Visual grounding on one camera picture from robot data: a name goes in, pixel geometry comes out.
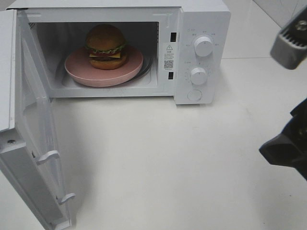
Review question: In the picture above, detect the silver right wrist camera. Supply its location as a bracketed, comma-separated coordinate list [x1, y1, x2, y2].
[270, 7, 307, 70]

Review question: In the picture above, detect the round white door button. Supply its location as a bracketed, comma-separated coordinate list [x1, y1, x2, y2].
[187, 90, 202, 101]

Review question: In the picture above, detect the white warning label sticker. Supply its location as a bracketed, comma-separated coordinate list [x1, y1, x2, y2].
[162, 42, 177, 70]

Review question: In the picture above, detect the toy burger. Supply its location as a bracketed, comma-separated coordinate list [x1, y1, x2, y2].
[84, 24, 128, 70]

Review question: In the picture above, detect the glass microwave turntable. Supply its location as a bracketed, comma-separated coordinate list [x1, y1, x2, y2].
[62, 56, 153, 87]

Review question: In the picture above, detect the white microwave oven body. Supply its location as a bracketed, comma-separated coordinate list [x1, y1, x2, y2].
[6, 0, 231, 104]

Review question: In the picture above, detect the white microwave door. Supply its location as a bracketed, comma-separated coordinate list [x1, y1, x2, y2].
[0, 9, 75, 230]

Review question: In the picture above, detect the lower white timer knob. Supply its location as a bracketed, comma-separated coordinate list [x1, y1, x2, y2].
[190, 67, 208, 85]

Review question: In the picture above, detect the upper white power knob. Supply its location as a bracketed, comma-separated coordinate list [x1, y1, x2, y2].
[193, 35, 213, 57]

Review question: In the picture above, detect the pink round plate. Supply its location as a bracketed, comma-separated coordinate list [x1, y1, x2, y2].
[65, 46, 143, 87]

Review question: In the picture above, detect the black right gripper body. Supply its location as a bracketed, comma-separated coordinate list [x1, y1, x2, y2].
[283, 99, 307, 139]

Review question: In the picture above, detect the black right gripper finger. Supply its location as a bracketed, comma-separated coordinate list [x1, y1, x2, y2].
[259, 133, 307, 179]

